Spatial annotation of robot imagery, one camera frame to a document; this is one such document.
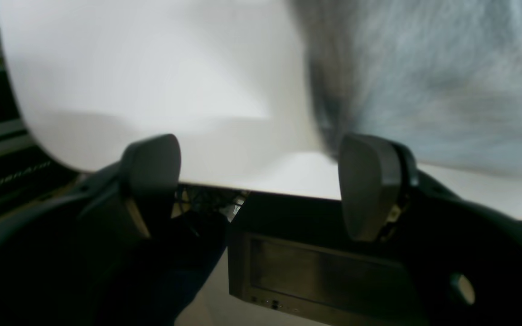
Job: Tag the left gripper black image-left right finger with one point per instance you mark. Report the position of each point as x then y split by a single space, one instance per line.
464 259

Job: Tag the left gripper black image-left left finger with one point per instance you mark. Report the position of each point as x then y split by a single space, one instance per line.
109 252

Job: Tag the grey t-shirt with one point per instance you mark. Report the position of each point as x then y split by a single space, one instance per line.
443 77

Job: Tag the black monitor under table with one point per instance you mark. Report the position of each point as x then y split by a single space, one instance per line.
292 254

